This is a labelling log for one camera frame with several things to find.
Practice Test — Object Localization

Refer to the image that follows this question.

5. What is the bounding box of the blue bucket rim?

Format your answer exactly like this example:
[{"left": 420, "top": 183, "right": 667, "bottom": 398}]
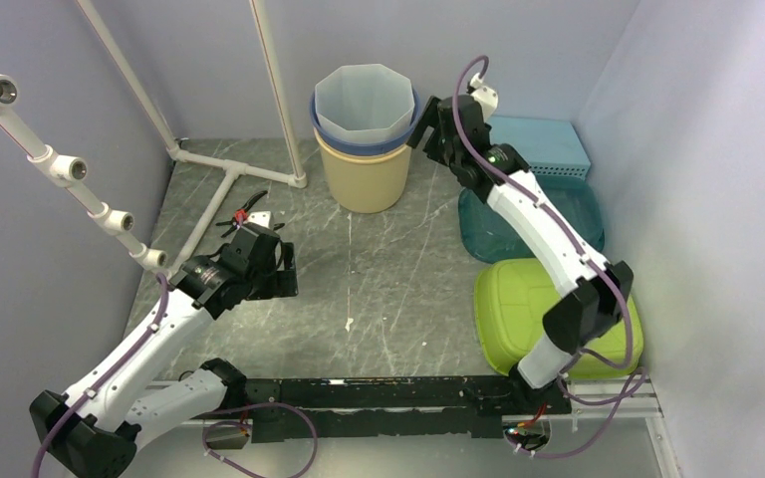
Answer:
[{"left": 309, "top": 89, "right": 422, "bottom": 157}]

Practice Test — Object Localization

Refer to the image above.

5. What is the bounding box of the translucent white bucket liner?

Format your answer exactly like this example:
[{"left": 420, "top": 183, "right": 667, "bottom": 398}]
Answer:
[{"left": 314, "top": 64, "right": 417, "bottom": 145}]

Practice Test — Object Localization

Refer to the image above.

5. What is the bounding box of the beige bucket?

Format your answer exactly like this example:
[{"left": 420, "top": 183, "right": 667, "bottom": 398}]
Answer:
[{"left": 315, "top": 132, "right": 413, "bottom": 214}]

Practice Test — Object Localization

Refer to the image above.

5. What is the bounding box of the teal transparent tub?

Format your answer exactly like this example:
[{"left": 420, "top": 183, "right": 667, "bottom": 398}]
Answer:
[{"left": 458, "top": 175, "right": 606, "bottom": 264}]

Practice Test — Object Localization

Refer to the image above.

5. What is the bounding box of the light blue perforated basket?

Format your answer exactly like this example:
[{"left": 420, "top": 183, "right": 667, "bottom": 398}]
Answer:
[{"left": 488, "top": 116, "right": 591, "bottom": 180}]

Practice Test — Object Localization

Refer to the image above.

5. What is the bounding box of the lime green tub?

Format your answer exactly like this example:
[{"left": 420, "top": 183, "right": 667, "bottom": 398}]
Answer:
[{"left": 473, "top": 258, "right": 644, "bottom": 379}]

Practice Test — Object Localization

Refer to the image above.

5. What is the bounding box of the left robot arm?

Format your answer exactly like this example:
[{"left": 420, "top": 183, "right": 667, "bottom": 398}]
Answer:
[{"left": 29, "top": 222, "right": 298, "bottom": 477}]

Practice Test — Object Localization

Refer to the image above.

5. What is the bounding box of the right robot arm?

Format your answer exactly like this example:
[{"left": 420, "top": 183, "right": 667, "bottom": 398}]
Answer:
[{"left": 407, "top": 95, "right": 634, "bottom": 413}]

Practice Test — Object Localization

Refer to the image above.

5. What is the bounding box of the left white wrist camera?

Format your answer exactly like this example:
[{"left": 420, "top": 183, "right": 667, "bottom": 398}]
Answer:
[{"left": 233, "top": 210, "right": 274, "bottom": 229}]

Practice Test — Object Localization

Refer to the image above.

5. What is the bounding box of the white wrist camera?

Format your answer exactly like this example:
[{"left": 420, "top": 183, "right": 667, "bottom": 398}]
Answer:
[
  {"left": 233, "top": 210, "right": 274, "bottom": 229},
  {"left": 467, "top": 75, "right": 499, "bottom": 122}
]

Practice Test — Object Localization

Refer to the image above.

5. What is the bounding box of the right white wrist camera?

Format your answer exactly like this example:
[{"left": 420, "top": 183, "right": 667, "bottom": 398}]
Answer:
[{"left": 467, "top": 75, "right": 499, "bottom": 122}]

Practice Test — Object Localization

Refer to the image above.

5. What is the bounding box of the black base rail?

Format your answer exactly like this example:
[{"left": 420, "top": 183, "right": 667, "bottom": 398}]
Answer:
[{"left": 179, "top": 375, "right": 572, "bottom": 444}]

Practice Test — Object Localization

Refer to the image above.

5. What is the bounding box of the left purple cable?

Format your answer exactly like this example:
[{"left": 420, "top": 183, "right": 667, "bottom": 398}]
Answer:
[{"left": 29, "top": 273, "right": 319, "bottom": 478}]

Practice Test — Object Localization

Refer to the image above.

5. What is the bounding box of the purple cable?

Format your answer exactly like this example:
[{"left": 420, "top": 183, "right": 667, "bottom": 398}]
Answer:
[
  {"left": 451, "top": 55, "right": 647, "bottom": 461},
  {"left": 29, "top": 273, "right": 319, "bottom": 478}
]

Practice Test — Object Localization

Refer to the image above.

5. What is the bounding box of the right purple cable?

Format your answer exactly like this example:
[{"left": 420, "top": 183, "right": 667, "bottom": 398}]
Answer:
[{"left": 451, "top": 55, "right": 647, "bottom": 461}]

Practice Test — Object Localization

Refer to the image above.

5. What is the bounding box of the white PVC pipe frame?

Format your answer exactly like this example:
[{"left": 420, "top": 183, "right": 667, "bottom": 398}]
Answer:
[{"left": 0, "top": 0, "right": 309, "bottom": 279}]

